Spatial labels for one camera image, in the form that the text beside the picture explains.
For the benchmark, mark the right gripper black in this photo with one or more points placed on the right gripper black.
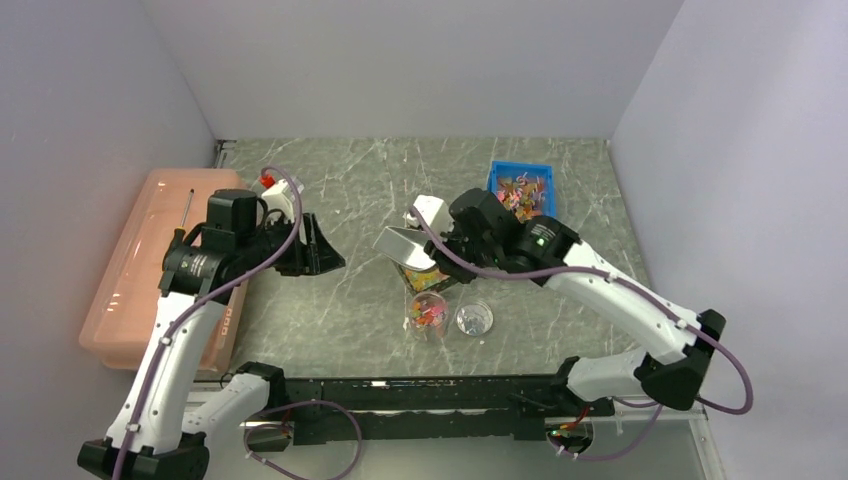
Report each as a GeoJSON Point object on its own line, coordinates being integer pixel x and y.
{"type": "Point", "coordinates": [448, 266]}

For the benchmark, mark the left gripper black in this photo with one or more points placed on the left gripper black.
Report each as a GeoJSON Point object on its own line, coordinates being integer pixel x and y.
{"type": "Point", "coordinates": [315, 257]}

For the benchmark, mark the metal scoop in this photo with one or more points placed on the metal scoop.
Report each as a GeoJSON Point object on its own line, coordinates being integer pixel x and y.
{"type": "Point", "coordinates": [405, 247]}

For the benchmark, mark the clear plastic cup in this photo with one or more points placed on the clear plastic cup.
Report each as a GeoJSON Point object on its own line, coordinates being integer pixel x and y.
{"type": "Point", "coordinates": [428, 316]}

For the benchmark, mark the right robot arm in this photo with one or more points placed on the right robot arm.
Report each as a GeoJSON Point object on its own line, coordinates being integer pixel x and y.
{"type": "Point", "coordinates": [674, 344]}

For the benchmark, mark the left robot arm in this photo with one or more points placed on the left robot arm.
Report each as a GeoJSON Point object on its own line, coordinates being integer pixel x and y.
{"type": "Point", "coordinates": [243, 234]}

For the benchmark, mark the candy tin with gummies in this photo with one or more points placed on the candy tin with gummies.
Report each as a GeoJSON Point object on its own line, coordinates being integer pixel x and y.
{"type": "Point", "coordinates": [421, 281]}

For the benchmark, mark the blue bin of lollipops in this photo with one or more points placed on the blue bin of lollipops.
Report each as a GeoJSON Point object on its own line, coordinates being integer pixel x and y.
{"type": "Point", "coordinates": [526, 189]}

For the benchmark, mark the clear round lid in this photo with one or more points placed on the clear round lid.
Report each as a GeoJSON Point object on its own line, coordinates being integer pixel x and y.
{"type": "Point", "coordinates": [474, 319]}

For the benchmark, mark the yellow black screwdriver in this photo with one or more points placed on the yellow black screwdriver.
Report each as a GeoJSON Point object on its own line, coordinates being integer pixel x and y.
{"type": "Point", "coordinates": [185, 212]}

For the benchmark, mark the pink plastic storage box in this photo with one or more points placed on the pink plastic storage box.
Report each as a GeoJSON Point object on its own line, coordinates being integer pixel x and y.
{"type": "Point", "coordinates": [121, 318]}

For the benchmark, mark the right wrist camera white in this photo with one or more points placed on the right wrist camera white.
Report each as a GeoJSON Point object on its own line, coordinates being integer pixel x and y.
{"type": "Point", "coordinates": [435, 213]}

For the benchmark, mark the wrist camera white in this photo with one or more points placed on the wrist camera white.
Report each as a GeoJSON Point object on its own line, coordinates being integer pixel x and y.
{"type": "Point", "coordinates": [278, 195]}
{"type": "Point", "coordinates": [435, 213]}

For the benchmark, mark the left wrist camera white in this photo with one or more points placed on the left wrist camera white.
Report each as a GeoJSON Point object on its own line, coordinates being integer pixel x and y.
{"type": "Point", "coordinates": [278, 195]}

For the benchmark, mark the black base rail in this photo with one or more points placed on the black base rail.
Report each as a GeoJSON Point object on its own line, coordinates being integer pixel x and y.
{"type": "Point", "coordinates": [315, 411]}

